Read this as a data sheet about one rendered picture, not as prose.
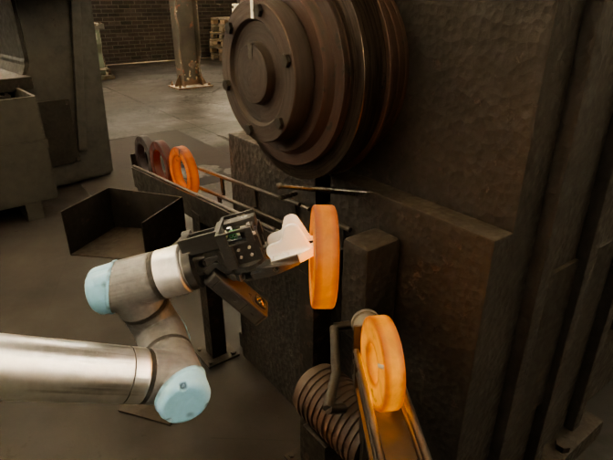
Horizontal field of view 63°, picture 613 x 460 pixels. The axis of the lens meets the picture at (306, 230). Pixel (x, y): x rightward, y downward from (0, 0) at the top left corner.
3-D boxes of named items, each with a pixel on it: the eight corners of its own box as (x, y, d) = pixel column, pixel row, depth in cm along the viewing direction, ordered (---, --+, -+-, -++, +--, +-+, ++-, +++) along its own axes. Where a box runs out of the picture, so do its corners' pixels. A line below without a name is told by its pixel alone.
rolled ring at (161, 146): (163, 142, 181) (171, 141, 183) (146, 139, 195) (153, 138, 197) (171, 192, 187) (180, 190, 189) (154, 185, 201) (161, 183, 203)
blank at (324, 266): (331, 193, 80) (310, 193, 80) (342, 222, 65) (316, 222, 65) (327, 283, 85) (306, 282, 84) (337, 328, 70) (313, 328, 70)
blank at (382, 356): (382, 402, 90) (364, 403, 89) (374, 314, 92) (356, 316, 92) (411, 419, 75) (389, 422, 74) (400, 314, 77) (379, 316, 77)
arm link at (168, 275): (166, 308, 73) (178, 280, 81) (195, 300, 73) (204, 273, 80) (146, 264, 70) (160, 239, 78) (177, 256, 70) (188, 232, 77)
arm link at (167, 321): (160, 391, 78) (127, 345, 71) (145, 347, 87) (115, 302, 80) (205, 364, 80) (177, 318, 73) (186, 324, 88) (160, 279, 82)
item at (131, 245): (140, 369, 186) (108, 187, 156) (203, 384, 179) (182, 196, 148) (104, 408, 168) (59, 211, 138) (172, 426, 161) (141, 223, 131)
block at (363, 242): (371, 314, 121) (378, 224, 111) (396, 330, 115) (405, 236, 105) (337, 330, 115) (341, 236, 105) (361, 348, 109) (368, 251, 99)
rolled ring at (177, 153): (164, 153, 185) (172, 152, 186) (178, 202, 186) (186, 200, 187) (180, 141, 169) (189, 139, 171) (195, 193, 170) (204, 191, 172)
